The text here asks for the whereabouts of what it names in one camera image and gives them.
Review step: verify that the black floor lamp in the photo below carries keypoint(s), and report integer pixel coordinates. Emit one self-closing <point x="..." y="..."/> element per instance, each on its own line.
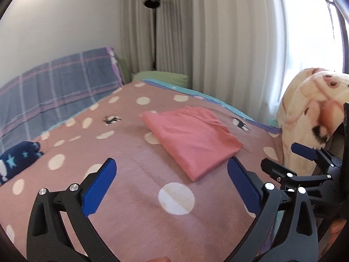
<point x="152" y="0"/>

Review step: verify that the pink knit garment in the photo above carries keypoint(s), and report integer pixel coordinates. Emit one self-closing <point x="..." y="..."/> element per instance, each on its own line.
<point x="190" y="142"/>

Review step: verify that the blue plaid quilt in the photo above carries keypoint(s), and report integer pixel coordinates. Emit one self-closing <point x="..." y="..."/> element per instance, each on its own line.
<point x="54" y="87"/>

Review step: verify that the white pleated curtain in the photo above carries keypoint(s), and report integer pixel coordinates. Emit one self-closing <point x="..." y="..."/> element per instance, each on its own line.
<point x="218" y="32"/>

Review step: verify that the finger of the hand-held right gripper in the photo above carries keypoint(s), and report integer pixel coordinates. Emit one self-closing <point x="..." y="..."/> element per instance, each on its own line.
<point x="278" y="172"/>
<point x="304" y="150"/>

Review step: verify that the dark window frame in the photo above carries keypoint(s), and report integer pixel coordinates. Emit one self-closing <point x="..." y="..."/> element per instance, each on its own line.
<point x="344" y="32"/>

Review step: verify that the navy star print cloth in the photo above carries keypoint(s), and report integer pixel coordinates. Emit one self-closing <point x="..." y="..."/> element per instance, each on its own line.
<point x="16" y="158"/>

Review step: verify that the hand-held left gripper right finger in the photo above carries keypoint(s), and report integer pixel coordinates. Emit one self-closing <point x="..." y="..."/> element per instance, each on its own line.
<point x="242" y="185"/>

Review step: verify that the cream printed blanket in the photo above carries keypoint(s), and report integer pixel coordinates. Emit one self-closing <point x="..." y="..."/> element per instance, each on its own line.
<point x="305" y="101"/>

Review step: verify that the person's left hand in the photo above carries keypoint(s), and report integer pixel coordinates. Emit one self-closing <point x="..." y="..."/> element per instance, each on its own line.
<point x="159" y="259"/>

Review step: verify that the pink dotted blanket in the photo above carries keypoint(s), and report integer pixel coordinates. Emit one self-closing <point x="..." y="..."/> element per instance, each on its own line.
<point x="136" y="182"/>

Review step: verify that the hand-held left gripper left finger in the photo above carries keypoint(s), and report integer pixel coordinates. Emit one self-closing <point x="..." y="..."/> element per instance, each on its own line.
<point x="98" y="188"/>

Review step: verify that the green pillow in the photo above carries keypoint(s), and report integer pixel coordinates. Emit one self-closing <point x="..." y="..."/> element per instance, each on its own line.
<point x="160" y="77"/>

